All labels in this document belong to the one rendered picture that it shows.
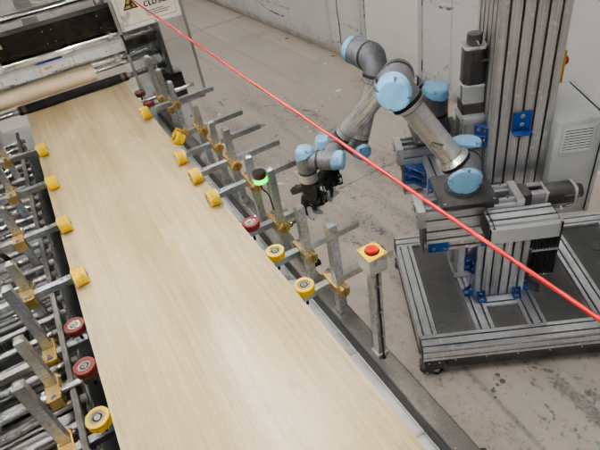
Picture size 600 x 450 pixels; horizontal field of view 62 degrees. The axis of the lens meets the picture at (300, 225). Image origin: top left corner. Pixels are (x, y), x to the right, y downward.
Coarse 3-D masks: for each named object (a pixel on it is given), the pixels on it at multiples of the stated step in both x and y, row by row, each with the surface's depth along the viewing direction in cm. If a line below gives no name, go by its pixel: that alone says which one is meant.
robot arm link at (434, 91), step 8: (432, 80) 232; (440, 80) 232; (424, 88) 229; (432, 88) 228; (440, 88) 227; (424, 96) 231; (432, 96) 227; (440, 96) 227; (448, 96) 230; (432, 104) 230; (440, 104) 229; (440, 112) 232
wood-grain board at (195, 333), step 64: (64, 128) 345; (128, 128) 330; (64, 192) 278; (128, 192) 268; (192, 192) 258; (128, 256) 225; (192, 256) 218; (256, 256) 212; (128, 320) 195; (192, 320) 190; (256, 320) 185; (128, 384) 171; (192, 384) 167; (256, 384) 163; (320, 384) 160; (128, 448) 153; (192, 448) 150; (256, 448) 147; (320, 448) 144; (384, 448) 141
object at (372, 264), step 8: (360, 248) 159; (360, 256) 158; (368, 256) 156; (376, 256) 155; (384, 256) 156; (360, 264) 161; (368, 264) 155; (376, 264) 156; (384, 264) 158; (368, 272) 158; (376, 272) 158
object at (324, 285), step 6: (390, 252) 209; (354, 264) 205; (348, 270) 204; (354, 270) 203; (360, 270) 205; (348, 276) 203; (324, 282) 200; (318, 288) 198; (324, 288) 200; (312, 294) 198; (318, 294) 199; (306, 300) 198
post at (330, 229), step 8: (328, 224) 179; (336, 224) 179; (328, 232) 180; (336, 232) 181; (328, 240) 183; (336, 240) 183; (328, 248) 187; (336, 248) 185; (336, 256) 187; (336, 264) 189; (336, 272) 192; (336, 280) 194; (336, 296) 202; (336, 304) 207; (344, 304) 204
